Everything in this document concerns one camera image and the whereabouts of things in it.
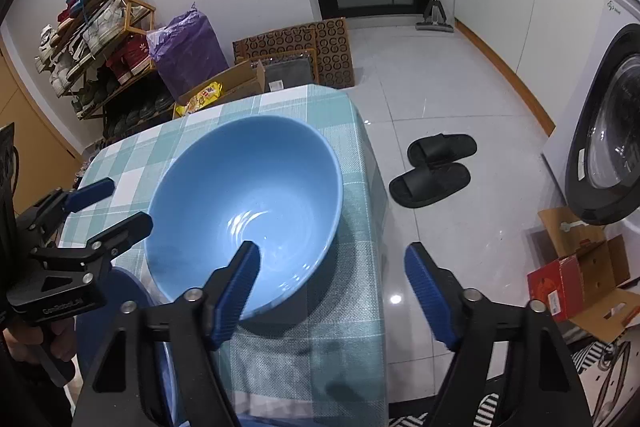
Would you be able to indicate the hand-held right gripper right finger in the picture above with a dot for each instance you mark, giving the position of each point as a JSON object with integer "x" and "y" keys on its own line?
{"x": 430, "y": 297}

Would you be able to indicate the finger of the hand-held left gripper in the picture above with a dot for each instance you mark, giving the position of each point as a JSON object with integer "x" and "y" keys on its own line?
{"x": 92, "y": 193}
{"x": 125, "y": 234}

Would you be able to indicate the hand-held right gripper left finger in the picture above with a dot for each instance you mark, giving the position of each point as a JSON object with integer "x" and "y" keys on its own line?
{"x": 235, "y": 297}

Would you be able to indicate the blue bowl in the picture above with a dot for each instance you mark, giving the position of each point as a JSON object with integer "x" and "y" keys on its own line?
{"x": 260, "y": 167}

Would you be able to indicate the person's left forearm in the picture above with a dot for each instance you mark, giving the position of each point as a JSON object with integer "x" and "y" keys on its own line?
{"x": 35, "y": 389}

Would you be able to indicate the person's left hand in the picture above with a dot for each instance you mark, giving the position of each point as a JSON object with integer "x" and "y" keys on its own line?
{"x": 62, "y": 342}

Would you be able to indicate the pile of sandals and sneakers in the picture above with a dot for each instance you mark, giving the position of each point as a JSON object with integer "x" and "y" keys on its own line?
{"x": 87, "y": 167}

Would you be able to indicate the blue chair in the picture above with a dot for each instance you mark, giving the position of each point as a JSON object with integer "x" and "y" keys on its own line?
{"x": 130, "y": 292}

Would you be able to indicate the teal checked tablecloth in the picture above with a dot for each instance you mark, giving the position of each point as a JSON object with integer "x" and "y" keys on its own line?
{"x": 350, "y": 257}

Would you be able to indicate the black slide slipper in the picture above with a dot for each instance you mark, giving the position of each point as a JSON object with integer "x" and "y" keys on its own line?
{"x": 440, "y": 149}
{"x": 430, "y": 184}

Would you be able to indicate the red cardboard box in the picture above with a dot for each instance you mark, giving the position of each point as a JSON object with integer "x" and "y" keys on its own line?
{"x": 565, "y": 287}

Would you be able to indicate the shoe rack with shoes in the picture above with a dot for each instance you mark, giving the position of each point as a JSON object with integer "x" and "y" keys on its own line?
{"x": 135, "y": 52}

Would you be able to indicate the yellow snack packet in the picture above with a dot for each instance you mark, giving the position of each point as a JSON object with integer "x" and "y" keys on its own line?
{"x": 205, "y": 96}

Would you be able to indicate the purple plastic bag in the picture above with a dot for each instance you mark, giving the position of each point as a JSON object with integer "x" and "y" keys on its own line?
{"x": 190, "y": 57}

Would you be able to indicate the open cardboard box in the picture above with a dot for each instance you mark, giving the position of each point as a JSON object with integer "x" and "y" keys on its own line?
{"x": 240, "y": 79}

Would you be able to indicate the wooden shoe rack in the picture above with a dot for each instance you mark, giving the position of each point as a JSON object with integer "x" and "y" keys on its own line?
{"x": 130, "y": 2}

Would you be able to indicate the grey packaged mat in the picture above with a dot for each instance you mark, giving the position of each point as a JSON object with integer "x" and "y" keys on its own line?
{"x": 290, "y": 74}

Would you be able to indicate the brown patterned doormat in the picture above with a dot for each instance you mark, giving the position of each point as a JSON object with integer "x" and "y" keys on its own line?
{"x": 335, "y": 52}
{"x": 280, "y": 39}

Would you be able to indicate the floor mop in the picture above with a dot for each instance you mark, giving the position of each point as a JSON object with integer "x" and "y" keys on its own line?
{"x": 435, "y": 14}

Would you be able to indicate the white washing machine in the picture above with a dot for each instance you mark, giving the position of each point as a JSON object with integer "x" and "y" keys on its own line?
{"x": 620, "y": 7}

